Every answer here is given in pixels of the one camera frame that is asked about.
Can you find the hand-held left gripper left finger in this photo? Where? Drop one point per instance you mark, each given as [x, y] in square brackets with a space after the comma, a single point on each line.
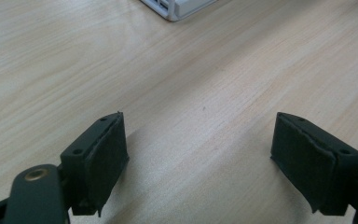
[97, 161]

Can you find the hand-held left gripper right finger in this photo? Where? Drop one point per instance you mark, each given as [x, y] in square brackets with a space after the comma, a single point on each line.
[310, 161]

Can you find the white plastic rack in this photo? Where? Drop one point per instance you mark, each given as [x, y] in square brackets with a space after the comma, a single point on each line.
[180, 6]

